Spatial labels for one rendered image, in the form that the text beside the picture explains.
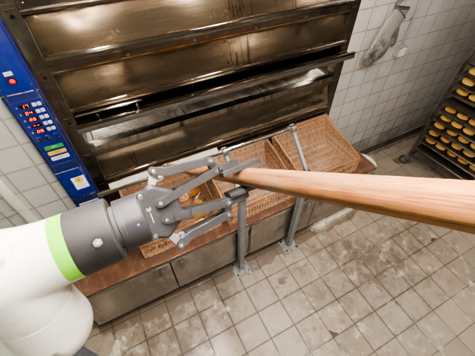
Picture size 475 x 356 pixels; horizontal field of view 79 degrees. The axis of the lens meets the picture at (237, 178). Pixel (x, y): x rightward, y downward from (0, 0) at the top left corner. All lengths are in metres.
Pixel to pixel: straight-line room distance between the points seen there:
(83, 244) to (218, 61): 1.53
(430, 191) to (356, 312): 2.39
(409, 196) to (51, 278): 0.39
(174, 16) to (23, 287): 1.42
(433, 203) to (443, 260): 2.91
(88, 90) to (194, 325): 1.73
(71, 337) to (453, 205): 0.48
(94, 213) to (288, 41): 1.78
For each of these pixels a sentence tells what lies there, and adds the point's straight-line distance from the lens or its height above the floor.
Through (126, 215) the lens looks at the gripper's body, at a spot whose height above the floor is 2.00.
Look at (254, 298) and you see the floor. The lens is 2.45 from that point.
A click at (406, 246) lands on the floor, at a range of 3.03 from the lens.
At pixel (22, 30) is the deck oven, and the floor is 1.84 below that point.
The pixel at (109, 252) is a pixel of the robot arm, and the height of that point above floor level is 1.97.
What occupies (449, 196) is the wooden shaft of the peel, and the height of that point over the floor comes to 2.19.
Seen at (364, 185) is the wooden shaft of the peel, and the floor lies 2.14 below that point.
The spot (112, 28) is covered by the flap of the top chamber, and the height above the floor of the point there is 1.79.
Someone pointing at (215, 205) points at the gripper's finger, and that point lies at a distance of 0.45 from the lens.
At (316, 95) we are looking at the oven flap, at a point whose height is 1.04.
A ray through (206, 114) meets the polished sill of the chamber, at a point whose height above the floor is 1.18.
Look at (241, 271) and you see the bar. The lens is 2.52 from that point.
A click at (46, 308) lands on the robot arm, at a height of 1.93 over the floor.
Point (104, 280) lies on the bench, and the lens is 2.04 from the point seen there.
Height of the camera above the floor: 2.31
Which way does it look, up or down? 48 degrees down
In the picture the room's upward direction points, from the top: straight up
